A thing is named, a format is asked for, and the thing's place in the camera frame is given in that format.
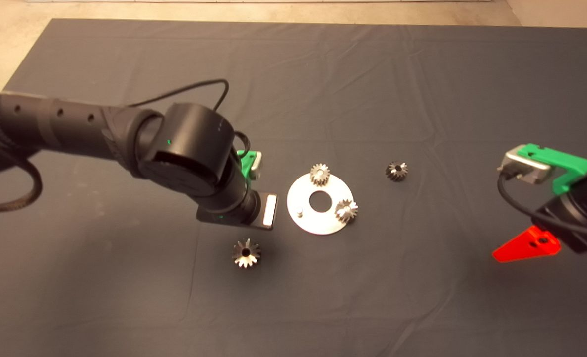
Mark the black camera cable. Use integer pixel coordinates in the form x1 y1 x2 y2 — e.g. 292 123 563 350
496 169 587 237
127 78 253 167

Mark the black left camera cable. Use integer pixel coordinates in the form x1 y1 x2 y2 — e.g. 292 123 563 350
127 78 253 167

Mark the large steel gear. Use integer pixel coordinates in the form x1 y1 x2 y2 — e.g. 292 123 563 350
232 238 262 269

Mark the black right camera cable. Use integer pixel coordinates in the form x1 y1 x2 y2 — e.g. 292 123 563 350
496 169 587 237

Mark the round metal plate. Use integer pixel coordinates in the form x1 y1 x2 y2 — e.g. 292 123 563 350
287 172 353 236

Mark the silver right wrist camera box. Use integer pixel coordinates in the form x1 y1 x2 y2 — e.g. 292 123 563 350
497 150 555 185

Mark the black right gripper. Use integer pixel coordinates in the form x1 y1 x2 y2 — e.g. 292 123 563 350
491 190 587 264

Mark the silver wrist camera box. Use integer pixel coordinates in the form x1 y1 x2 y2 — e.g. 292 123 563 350
497 150 555 185
248 151 263 180

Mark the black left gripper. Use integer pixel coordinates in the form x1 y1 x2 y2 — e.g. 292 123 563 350
196 191 278 232

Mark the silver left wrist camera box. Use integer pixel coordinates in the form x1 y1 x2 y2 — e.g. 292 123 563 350
248 151 263 180

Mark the small dark steel gear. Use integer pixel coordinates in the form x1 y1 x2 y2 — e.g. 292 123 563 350
386 161 409 182

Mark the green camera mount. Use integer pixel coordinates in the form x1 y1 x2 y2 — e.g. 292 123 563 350
236 150 259 182
517 143 587 196

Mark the green right camera mount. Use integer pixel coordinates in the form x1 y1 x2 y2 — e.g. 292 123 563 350
517 143 587 196

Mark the dark grey table cloth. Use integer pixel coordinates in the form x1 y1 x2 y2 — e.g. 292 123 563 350
0 18 587 357

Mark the left arm braided cable sleeve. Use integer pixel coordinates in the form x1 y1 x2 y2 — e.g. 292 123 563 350
0 158 44 213

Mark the green left camera mount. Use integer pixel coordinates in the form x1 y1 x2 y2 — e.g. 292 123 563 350
236 150 259 182

